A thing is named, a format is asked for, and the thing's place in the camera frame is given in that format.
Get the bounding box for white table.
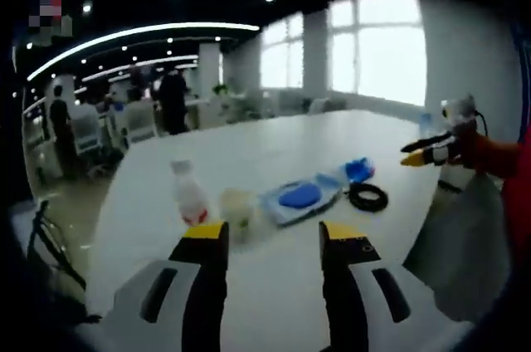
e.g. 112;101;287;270
85;109;454;352

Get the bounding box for clear packet with blue pad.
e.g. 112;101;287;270
260;172;344;227

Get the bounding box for clear plastic bottle red label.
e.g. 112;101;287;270
169;159;210;227

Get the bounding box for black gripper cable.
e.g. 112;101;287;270
474;108;491;138

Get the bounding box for curved ceiling light strip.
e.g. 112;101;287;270
26;22;261;82

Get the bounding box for person's right hand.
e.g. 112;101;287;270
452;126;487;170

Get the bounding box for large bright window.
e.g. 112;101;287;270
259;12;307;90
326;0;429;107

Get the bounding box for row of grey chairs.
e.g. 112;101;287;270
231;89;346;121

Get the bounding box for blue tissue packet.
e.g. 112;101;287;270
341;155;378;183

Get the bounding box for white printed paper cup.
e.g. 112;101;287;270
218;187;259;242

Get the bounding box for white office chair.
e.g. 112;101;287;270
123;101;158;142
69;112;104;159

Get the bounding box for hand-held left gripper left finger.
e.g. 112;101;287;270
103;221;231;352

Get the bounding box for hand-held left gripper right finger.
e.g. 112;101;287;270
318;221;440;352

